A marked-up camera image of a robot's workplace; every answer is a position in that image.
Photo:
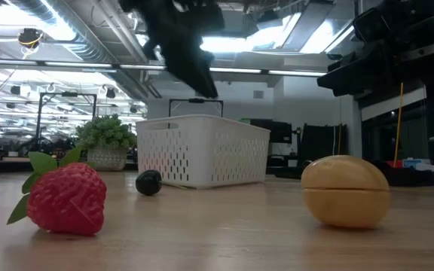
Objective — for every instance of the thin black frame stand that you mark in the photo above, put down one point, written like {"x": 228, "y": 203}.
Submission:
{"x": 196, "y": 100}

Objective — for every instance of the black background rig frame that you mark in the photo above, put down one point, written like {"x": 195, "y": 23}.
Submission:
{"x": 68, "y": 94}

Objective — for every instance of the black aluminium table frame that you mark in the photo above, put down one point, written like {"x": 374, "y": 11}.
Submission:
{"x": 32, "y": 167}

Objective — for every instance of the white perforated plastic basket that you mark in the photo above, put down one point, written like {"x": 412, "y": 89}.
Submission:
{"x": 202, "y": 128}

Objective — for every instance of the grey wall vent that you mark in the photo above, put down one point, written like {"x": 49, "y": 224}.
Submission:
{"x": 258, "y": 94}

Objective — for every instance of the black upright panel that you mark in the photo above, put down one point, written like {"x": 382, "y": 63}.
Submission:
{"x": 322, "y": 143}

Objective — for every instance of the long ceiling light bar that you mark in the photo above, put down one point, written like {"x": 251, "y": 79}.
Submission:
{"x": 77, "y": 64}

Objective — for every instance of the black monitor on arm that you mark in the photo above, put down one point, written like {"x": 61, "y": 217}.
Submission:
{"x": 281, "y": 131}

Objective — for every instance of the tan toy potato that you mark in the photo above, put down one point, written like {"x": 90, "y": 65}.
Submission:
{"x": 345, "y": 195}

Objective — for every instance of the red toy strawberry with leaves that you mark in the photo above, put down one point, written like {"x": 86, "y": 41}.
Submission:
{"x": 66, "y": 199}

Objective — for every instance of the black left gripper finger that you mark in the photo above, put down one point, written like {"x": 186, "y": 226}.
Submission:
{"x": 190, "y": 60}
{"x": 150, "y": 49}

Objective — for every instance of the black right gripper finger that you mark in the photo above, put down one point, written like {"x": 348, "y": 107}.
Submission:
{"x": 352, "y": 81}
{"x": 360, "y": 58}

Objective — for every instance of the red bin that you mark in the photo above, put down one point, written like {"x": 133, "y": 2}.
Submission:
{"x": 396, "y": 164}

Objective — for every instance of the blue box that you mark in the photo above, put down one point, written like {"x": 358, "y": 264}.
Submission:
{"x": 413, "y": 163}

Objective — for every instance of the light green plant woven pot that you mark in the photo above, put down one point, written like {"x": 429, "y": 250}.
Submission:
{"x": 106, "y": 133}

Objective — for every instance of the black toy olive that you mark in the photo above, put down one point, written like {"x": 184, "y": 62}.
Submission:
{"x": 148, "y": 182}

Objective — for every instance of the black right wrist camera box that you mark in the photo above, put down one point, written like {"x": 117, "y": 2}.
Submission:
{"x": 371, "y": 24}

